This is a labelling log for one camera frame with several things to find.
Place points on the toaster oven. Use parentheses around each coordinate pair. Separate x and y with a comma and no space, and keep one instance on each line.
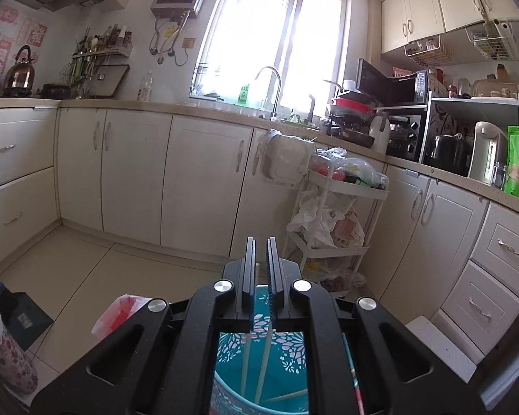
(406,136)

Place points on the bagged groceries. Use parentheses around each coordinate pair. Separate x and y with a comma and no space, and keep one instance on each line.
(350,168)

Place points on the single beige chopstick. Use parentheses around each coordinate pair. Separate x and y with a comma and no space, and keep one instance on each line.
(245,363)

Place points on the clear plastic bottle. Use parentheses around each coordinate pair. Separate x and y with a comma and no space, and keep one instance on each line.
(145,88)

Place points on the bundle of beige chopsticks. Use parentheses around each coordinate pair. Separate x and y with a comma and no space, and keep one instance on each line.
(264,361)

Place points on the black sill rack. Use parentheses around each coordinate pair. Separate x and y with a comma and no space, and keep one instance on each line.
(201,80)

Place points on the white electric water boiler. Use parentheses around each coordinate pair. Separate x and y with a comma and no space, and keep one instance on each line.
(486,151)

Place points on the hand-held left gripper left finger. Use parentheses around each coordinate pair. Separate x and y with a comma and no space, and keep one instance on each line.
(251,294)

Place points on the steel kettle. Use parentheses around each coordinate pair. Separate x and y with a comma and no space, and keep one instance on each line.
(19,73)

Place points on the red checked plastic tablecloth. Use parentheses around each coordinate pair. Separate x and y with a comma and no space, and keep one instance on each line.
(116,315)

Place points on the black pot on shelf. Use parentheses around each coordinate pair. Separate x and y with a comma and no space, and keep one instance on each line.
(450,153)

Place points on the white hanging trash bin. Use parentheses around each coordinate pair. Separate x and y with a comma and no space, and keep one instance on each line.
(287,160)

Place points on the stack of pans with red lid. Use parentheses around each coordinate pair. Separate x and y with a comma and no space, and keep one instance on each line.
(352,106)

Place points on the white stool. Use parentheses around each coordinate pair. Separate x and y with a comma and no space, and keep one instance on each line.
(450,346)

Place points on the green dish soap bottle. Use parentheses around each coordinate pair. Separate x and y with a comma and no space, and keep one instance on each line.
(244,95)

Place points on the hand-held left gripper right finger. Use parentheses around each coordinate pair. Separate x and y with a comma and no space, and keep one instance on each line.
(273,294)

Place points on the wall socket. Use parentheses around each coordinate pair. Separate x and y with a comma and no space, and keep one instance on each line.
(188,43)

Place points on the kitchen window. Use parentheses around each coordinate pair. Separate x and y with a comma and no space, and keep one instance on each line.
(281,30)

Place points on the dark framed cutting board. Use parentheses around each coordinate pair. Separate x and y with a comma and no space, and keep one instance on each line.
(112,80)

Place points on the small glass jar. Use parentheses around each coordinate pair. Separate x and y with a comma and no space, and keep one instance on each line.
(498,175)

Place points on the white counter shelf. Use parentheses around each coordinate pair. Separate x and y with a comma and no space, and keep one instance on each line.
(471,106)

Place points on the black cooking pot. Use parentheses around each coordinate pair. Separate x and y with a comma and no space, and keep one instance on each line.
(56,90)

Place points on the black box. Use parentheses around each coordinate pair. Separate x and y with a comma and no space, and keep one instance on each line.
(21,315)

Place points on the black microwave oven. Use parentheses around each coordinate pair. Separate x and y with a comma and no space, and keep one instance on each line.
(398,86)

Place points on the white thermos jug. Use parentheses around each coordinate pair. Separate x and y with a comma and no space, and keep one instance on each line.
(378,136)

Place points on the small dark faucet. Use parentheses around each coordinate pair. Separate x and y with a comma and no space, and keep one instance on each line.
(312,108)

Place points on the white trolley cart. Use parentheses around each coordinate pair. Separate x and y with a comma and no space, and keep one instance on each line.
(302,246)

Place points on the spice rack with bottles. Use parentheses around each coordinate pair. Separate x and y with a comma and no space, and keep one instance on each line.
(108,39)

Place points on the cream wall cabinets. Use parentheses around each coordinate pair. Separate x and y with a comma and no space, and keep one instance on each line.
(424,6)

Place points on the pink basket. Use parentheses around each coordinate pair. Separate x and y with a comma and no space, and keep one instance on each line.
(403,72)

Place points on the white plastic bags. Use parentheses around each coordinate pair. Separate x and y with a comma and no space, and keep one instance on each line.
(320,220)

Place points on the hanging kitchen utensils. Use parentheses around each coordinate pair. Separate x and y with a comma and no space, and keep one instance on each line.
(80,73)

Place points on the pink wall posters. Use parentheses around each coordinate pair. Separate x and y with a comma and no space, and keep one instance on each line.
(2,47)

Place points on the floral waste bin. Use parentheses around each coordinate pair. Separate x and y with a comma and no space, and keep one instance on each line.
(13,363)

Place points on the cream kitchen base cabinets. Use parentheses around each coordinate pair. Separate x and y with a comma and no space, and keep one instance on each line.
(134,173)

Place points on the clear lidded food container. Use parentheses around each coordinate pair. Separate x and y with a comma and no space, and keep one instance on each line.
(495,88)

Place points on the white wall shelf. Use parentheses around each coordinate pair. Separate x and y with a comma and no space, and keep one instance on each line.
(104,53)

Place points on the teal perforated utensil holder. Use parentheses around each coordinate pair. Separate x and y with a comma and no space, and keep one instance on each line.
(285,354)

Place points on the chrome sink faucet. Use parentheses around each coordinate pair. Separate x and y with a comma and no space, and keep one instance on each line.
(277,90)

